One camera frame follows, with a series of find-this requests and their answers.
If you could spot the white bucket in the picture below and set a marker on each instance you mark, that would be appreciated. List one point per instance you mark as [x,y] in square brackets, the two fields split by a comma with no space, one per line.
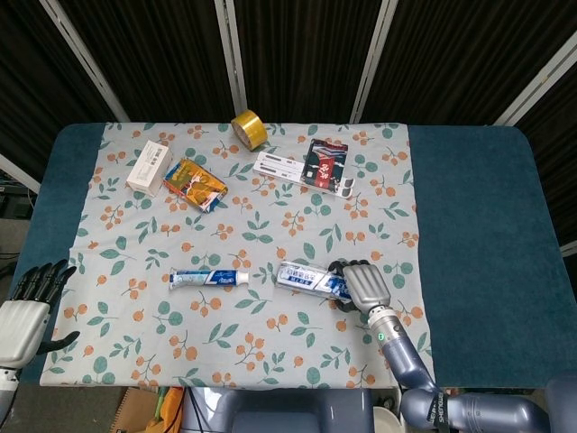
[387,419]

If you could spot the blue grey robot torso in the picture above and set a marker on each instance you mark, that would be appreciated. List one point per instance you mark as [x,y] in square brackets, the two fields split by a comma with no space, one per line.
[279,412]

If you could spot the blue white toothpaste tube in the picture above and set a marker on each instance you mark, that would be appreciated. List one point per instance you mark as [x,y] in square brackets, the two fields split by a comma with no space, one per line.
[203,279]

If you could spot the blue grey right robot arm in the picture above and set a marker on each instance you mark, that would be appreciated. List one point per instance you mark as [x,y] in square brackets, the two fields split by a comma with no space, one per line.
[405,361]

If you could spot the dark pack with red label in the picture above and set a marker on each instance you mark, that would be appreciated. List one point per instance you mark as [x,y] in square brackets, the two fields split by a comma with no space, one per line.
[324,164]

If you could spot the orange bag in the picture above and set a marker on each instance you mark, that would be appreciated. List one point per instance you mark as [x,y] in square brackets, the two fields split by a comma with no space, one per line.
[169,408]

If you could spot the yellow packing tape roll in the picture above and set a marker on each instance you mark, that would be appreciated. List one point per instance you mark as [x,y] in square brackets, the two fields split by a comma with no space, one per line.
[252,128]

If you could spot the orange yellow blue carton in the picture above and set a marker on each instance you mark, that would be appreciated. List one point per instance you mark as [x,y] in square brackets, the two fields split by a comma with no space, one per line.
[194,185]

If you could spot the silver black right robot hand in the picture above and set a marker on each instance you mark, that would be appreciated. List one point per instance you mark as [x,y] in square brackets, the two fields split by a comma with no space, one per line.
[367,286]

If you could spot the white partition frame post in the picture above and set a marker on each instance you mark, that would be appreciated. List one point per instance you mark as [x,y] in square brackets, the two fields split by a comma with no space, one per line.
[541,76]
[18,173]
[83,58]
[373,58]
[232,58]

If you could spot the small white carton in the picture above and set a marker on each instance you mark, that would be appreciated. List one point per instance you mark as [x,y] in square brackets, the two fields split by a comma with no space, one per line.
[149,169]

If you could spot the floral fruit print tablecloth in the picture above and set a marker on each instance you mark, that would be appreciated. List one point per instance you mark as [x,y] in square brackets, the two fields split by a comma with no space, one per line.
[252,343]

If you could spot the teal blue table cover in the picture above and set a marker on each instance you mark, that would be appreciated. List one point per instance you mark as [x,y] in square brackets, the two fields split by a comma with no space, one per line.
[473,225]

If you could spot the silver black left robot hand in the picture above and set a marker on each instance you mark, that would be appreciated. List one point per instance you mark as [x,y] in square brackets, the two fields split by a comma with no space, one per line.
[22,329]

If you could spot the blue white toothpaste box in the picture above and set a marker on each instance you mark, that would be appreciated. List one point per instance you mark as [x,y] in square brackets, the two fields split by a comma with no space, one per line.
[302,277]

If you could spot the blue grey left robot arm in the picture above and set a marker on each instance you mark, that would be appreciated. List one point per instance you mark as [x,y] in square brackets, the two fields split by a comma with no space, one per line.
[6,397]

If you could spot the white flat toothbrush pack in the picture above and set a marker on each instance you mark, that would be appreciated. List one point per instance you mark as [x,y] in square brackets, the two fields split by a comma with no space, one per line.
[277,164]

